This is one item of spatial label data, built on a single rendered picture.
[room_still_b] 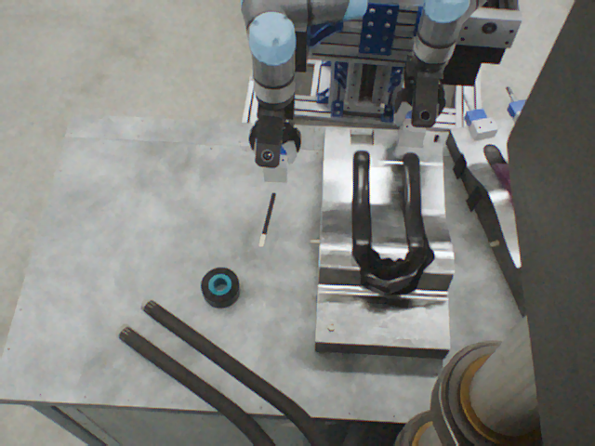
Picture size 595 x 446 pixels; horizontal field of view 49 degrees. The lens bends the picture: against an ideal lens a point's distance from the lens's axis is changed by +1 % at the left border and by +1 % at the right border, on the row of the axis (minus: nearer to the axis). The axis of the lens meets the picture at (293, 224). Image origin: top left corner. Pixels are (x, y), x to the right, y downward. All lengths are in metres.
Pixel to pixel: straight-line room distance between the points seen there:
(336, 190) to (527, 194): 1.12
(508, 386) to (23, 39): 2.85
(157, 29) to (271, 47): 1.96
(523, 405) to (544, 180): 0.23
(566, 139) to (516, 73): 2.67
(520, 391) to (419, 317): 0.86
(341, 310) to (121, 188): 0.59
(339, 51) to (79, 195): 0.81
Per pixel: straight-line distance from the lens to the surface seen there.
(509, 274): 1.44
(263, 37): 1.09
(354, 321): 1.30
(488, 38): 1.67
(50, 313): 1.45
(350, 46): 1.86
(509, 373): 0.46
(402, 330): 1.30
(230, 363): 1.24
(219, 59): 2.86
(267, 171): 1.35
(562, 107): 0.27
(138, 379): 1.35
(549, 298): 0.27
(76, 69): 2.95
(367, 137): 1.51
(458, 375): 0.57
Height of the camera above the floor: 2.07
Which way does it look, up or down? 61 degrees down
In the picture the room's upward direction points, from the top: straight up
